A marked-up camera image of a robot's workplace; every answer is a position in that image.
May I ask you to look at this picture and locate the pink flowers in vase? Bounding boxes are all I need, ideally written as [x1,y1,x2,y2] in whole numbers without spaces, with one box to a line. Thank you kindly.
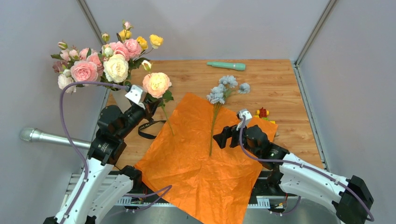
[50,41,80,90]

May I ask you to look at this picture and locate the teal handheld tool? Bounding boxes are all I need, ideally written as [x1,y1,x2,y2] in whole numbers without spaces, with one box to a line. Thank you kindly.
[206,62,246,71]

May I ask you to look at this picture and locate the yellow rose stem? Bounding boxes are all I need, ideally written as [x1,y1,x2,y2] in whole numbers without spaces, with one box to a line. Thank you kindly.
[117,30,164,58]

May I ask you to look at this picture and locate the white rose stem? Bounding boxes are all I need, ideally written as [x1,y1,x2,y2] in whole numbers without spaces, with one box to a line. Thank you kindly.
[102,44,128,84]

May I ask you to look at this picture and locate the blue grey flower stem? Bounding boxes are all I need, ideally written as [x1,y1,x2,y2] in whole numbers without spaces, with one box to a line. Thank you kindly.
[206,75,238,157]

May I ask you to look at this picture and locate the silver microphone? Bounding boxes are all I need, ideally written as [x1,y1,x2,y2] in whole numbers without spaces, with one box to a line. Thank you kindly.
[19,127,91,150]

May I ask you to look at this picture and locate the orange yellow wrapping paper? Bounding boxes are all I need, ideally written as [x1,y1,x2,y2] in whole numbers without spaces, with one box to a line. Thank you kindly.
[135,93,262,224]

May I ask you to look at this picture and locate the black ribbon with gold text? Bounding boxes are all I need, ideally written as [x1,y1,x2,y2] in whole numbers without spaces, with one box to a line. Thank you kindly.
[137,119,166,140]

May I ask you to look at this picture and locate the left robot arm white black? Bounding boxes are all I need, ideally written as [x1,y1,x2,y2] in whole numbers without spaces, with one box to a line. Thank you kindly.
[44,97,163,224]

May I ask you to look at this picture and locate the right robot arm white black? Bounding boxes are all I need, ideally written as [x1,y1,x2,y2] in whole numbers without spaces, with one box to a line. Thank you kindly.
[213,125,374,224]

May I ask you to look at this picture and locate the large pink rose stem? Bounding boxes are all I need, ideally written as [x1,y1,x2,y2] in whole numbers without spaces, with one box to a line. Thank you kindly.
[71,48,104,82]

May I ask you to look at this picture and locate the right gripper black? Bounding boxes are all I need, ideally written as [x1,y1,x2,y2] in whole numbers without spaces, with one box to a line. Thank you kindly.
[213,120,260,158]

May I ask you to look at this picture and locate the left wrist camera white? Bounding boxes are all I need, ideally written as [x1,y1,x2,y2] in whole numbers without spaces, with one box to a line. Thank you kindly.
[125,85,147,109]

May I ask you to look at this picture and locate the loose blue grey flower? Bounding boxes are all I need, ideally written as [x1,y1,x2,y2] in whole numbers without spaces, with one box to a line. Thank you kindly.
[238,83,251,94]

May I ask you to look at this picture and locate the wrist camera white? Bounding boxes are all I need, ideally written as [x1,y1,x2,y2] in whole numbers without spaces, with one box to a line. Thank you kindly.
[125,85,147,109]
[236,109,253,131]

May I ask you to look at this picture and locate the pile of coloured toy blocks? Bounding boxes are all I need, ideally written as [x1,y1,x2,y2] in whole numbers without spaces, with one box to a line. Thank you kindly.
[254,107,276,124]

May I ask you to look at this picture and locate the white ceramic vase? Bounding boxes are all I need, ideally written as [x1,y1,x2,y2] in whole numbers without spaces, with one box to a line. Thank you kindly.
[111,89,131,112]

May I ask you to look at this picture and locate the peach cream rose stem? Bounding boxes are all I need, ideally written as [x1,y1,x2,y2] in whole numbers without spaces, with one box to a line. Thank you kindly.
[141,60,175,136]

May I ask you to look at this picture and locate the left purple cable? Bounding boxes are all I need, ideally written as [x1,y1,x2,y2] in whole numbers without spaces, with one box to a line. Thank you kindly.
[58,81,131,224]

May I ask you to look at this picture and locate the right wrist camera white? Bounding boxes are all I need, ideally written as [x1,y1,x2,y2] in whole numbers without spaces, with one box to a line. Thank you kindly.
[236,109,253,131]

